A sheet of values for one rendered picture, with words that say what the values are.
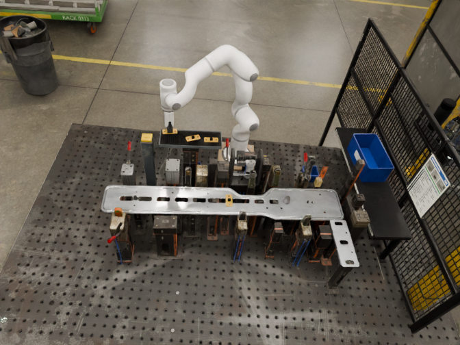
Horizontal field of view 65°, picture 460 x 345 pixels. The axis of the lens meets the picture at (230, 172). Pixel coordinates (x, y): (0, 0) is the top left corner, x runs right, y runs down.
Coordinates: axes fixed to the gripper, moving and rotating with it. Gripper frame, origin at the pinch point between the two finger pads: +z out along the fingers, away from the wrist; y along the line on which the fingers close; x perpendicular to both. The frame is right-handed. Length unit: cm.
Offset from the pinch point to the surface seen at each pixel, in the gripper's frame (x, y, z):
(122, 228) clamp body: -27, 54, 18
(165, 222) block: -6, 50, 21
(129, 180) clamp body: -24.8, 18.1, 22.6
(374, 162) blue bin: 131, 18, 21
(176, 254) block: 0, 53, 52
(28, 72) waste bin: -139, -195, 92
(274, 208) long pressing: 57, 45, 24
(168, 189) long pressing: -2.8, 25.8, 23.7
